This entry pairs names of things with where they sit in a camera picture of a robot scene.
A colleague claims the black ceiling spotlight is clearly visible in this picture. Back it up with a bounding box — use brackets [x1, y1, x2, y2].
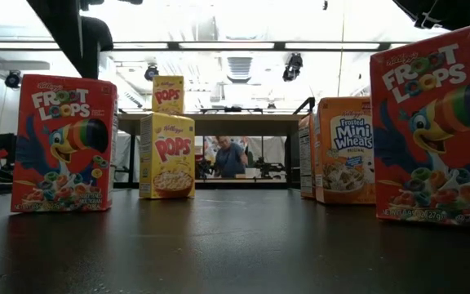
[144, 64, 160, 82]
[4, 69, 23, 89]
[282, 52, 304, 82]

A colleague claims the orange Mini Wheats cereal box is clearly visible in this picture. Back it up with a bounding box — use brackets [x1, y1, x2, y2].
[314, 96, 377, 205]
[299, 113, 317, 200]

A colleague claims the black table mat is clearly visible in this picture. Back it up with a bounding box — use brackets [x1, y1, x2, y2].
[0, 185, 470, 294]

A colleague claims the yellow Corn Pops cereal box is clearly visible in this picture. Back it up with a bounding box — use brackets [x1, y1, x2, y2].
[139, 112, 197, 200]
[152, 75, 185, 115]

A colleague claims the wooden shelf with black legs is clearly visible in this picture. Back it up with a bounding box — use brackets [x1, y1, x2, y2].
[117, 96, 317, 189]

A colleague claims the black room partition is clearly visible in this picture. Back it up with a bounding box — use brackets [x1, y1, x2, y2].
[0, 133, 18, 164]

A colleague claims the white hanging cloth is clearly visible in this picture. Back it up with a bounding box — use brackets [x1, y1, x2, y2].
[249, 136, 287, 164]
[114, 132, 142, 183]

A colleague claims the black overhead light bar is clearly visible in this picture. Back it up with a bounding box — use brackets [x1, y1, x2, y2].
[0, 39, 407, 52]

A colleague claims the person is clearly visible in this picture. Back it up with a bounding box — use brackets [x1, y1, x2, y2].
[215, 136, 250, 179]

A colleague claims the red Froot Loops cereal box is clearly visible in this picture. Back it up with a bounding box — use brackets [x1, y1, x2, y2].
[10, 73, 118, 213]
[369, 18, 470, 229]

